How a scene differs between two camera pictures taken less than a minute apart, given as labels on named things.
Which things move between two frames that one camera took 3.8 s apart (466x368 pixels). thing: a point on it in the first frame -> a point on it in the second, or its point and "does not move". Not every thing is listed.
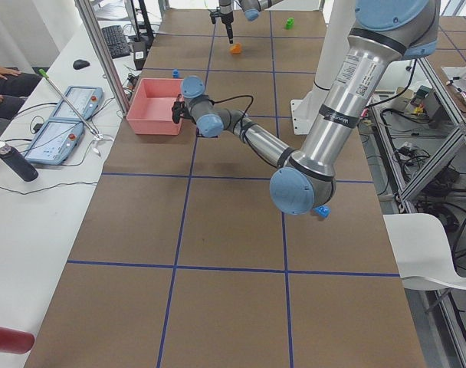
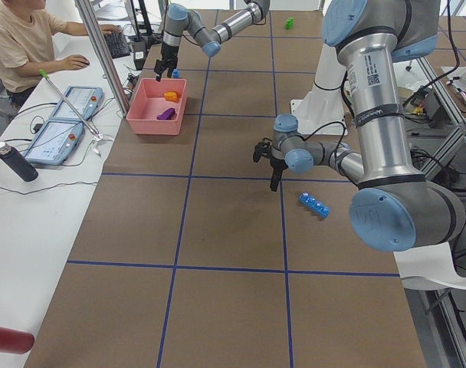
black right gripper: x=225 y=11 -> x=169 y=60
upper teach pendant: x=86 y=100 does not move
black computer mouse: x=80 y=64 does not move
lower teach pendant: x=57 y=141 does not move
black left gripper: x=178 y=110 -> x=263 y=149
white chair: x=422 y=254 does not move
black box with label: x=139 y=54 does not move
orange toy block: x=236 y=48 -> x=171 y=96
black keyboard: x=116 y=41 does not move
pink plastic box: x=151 y=111 does not move
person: x=8 y=90 -> x=21 y=36
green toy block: x=290 y=21 does not move
